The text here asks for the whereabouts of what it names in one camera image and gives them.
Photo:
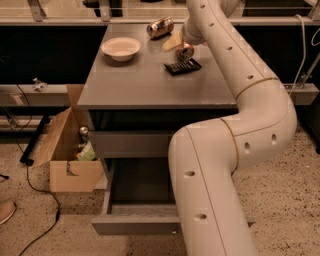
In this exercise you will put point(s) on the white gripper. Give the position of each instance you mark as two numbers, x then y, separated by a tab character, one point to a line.
189	37

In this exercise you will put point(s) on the red coke can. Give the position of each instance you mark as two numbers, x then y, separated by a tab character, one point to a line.
185	52

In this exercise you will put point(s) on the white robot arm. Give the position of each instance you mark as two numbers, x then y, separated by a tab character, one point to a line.
203	156

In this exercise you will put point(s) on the gold and silver can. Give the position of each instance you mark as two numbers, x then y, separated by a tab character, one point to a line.
160	27

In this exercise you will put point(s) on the grey wooden drawer cabinet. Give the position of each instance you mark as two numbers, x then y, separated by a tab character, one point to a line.
141	95

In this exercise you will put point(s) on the closed grey top drawer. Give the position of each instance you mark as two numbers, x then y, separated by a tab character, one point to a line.
131	144

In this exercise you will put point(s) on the open grey middle drawer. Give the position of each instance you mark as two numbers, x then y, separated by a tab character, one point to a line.
138	200

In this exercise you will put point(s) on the white ceramic bowl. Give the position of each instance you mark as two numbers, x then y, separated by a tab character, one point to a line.
121	49

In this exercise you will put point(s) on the metal bottle in box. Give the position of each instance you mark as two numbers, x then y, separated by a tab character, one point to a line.
83	131

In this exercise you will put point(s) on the green and white packet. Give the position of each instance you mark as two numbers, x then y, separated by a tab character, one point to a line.
87	153

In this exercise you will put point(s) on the small clear plastic object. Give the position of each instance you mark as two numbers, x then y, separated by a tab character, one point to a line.
39	86

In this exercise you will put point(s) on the cardboard box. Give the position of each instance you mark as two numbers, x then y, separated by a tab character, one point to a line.
60	147

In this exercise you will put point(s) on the black metal stand leg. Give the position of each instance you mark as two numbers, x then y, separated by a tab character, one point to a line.
25	158

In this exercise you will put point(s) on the brown shoe tip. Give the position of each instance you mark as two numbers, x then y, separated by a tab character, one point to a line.
7	209

